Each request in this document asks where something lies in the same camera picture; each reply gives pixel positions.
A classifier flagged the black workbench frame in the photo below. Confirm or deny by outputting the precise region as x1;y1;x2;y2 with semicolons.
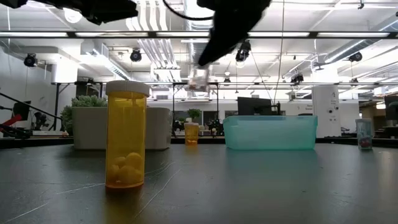
51;80;105;125

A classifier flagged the thin black hanging cable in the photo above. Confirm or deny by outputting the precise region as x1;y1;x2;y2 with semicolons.
273;0;285;103

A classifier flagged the black metal frame stand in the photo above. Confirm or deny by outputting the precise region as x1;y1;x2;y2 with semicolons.
172;82;220;138

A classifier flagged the pale blue pill bottle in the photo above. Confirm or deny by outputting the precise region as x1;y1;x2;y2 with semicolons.
355;118;373;151

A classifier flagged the small decorated green tree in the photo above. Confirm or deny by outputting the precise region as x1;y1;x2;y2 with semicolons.
210;119;225;137

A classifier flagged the tilted black background monitor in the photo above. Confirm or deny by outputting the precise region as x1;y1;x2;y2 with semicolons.
12;101;32;121

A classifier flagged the black computer monitor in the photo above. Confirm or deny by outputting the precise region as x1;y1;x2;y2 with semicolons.
237;96;274;116

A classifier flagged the silver ceiling air duct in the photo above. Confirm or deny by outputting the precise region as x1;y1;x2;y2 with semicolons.
183;0;206;63

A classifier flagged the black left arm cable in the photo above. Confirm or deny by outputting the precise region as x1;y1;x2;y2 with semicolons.
0;91;63;121

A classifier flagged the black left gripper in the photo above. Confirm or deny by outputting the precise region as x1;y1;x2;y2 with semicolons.
42;0;139;26

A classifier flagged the red background robot part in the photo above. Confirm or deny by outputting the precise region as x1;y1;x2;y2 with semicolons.
1;114;24;128

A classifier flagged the clear bottle with red pills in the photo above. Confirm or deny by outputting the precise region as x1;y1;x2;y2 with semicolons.
187;66;211;93

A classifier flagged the small potted green plant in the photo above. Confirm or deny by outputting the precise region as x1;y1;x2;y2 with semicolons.
186;108;202;123

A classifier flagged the beige plastic bin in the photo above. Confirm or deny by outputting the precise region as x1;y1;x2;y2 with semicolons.
72;106;174;151

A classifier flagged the dark background monitor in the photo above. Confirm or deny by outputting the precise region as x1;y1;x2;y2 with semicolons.
384;95;398;121

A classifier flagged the amber bottle with yellow pills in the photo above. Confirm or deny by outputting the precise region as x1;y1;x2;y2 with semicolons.
104;80;151;190

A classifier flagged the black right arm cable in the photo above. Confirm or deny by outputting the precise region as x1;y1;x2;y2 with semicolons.
162;0;216;21

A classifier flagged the teal translucent plastic bin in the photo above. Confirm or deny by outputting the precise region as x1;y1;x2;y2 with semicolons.
223;114;319;151

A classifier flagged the bushy green plant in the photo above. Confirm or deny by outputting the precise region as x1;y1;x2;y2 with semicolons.
60;95;109;136

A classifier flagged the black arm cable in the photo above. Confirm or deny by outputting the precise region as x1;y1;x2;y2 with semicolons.
162;0;216;21
0;91;63;121

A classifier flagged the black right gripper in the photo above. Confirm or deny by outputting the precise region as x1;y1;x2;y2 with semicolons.
196;0;272;68

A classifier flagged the white square column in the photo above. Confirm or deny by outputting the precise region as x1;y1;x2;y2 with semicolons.
312;85;341;138

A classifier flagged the amber bottle with orange pills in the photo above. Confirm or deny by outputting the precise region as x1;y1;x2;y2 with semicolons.
183;122;200;146

